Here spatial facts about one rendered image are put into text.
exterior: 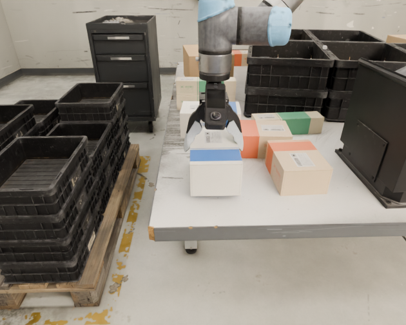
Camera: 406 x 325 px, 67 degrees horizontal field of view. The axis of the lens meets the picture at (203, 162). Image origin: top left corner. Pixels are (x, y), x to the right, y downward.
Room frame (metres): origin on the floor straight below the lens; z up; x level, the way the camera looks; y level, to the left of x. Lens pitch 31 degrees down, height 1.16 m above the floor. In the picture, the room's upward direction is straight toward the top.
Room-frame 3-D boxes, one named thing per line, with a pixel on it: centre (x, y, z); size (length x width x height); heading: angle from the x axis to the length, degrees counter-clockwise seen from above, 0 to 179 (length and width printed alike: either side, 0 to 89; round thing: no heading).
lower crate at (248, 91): (1.29, -0.33, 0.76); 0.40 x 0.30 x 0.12; 171
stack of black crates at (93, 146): (1.38, 0.65, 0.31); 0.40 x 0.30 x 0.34; 2
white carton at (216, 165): (0.69, -0.03, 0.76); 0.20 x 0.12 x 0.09; 2
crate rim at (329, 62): (1.29, -0.33, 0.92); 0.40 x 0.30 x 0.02; 171
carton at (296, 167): (0.70, -0.25, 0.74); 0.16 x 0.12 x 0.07; 4
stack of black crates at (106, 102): (1.78, 0.66, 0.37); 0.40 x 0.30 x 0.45; 2
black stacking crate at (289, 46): (1.29, -0.33, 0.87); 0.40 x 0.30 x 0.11; 171
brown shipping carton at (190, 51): (1.65, -0.02, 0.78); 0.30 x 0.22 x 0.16; 9
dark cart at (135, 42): (2.73, 0.64, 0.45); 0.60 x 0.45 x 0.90; 2
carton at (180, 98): (1.24, -0.01, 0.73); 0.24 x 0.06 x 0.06; 91
